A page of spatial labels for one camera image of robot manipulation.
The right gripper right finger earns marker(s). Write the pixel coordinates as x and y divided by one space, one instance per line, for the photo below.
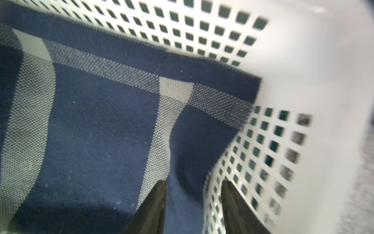
238 217

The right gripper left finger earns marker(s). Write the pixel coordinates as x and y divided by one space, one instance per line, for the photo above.
150 216

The white perforated plastic basket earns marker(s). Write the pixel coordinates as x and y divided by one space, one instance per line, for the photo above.
295 159

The navy grey plaid scarf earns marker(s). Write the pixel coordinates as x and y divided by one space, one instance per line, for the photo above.
91 121

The grey fuzzy scarf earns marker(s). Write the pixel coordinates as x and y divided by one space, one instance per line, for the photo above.
358 216

